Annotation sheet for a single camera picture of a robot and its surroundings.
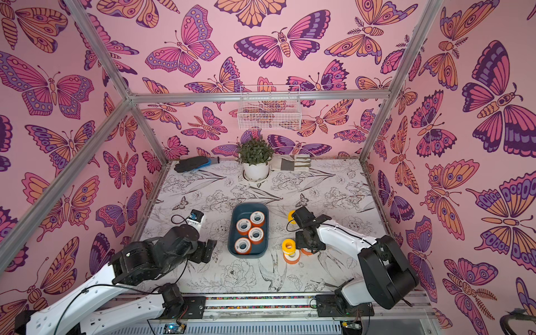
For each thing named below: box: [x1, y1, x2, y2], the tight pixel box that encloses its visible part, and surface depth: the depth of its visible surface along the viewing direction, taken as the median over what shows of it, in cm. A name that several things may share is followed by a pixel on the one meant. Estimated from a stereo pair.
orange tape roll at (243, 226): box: [235, 217, 252, 236], surface depth 94 cm
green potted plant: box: [235, 137, 275, 166], surface depth 98 cm
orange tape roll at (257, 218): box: [249, 210, 266, 227], surface depth 97 cm
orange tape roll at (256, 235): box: [248, 226, 264, 245], surface depth 91 cm
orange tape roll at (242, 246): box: [234, 237, 252, 255], surface depth 88 cm
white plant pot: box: [242, 162, 271, 184], surface depth 112 cm
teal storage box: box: [227, 202, 270, 259], surface depth 91 cm
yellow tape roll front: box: [281, 238, 297, 256], surface depth 85 cm
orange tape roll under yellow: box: [283, 249, 301, 265], surface depth 85 cm
